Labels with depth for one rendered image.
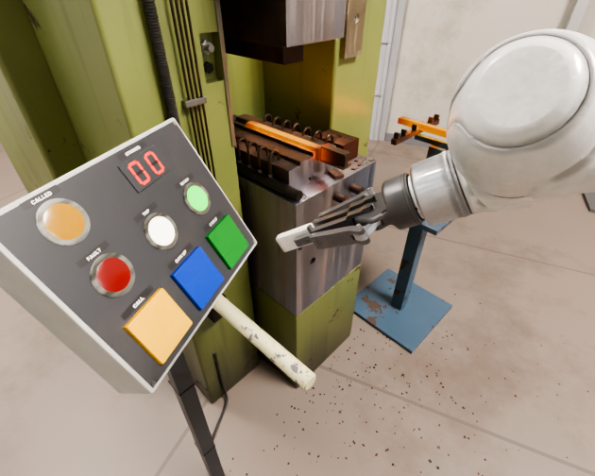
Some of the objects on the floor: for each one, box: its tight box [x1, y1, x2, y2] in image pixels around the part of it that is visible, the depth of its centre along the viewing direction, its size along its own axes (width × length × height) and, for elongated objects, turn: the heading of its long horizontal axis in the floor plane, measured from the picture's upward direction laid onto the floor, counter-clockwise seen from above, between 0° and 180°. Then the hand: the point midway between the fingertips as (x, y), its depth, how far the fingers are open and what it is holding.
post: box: [167, 351, 225, 476], centre depth 88 cm, size 4×4×108 cm
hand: (297, 238), depth 58 cm, fingers closed
